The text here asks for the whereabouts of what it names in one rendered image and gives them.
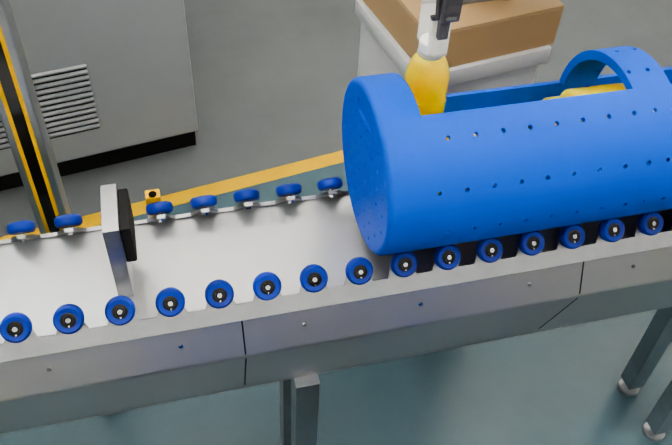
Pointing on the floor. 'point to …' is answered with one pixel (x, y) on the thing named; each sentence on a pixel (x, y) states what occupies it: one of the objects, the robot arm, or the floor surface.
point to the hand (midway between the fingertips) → (434, 27)
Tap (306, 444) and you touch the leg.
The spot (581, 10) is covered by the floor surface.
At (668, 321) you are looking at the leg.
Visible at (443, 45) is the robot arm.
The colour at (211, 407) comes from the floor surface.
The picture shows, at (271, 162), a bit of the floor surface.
